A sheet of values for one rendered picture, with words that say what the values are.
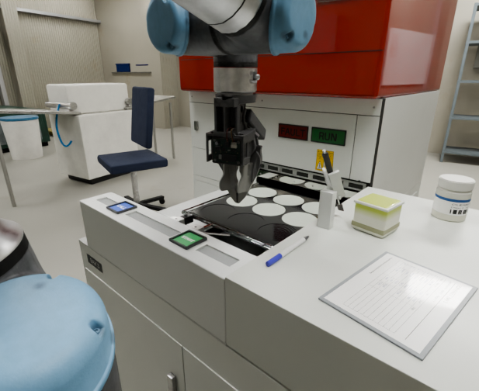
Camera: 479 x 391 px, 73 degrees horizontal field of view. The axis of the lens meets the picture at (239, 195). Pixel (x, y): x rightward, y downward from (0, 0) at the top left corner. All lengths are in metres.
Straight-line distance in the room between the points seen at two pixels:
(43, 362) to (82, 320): 0.04
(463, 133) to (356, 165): 5.67
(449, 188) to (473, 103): 5.79
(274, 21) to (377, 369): 0.41
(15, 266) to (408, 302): 0.50
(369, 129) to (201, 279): 0.66
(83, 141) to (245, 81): 3.77
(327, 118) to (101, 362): 0.92
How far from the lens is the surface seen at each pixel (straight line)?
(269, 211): 0.97
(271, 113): 1.18
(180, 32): 0.46
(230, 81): 0.56
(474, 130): 6.67
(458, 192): 0.86
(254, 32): 0.39
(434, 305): 0.57
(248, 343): 0.60
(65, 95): 4.28
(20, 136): 6.20
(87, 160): 4.30
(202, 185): 1.51
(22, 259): 0.40
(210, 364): 0.73
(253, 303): 0.53
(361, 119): 1.03
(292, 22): 0.39
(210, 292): 0.60
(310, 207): 1.01
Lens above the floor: 1.28
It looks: 20 degrees down
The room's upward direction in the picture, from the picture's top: straight up
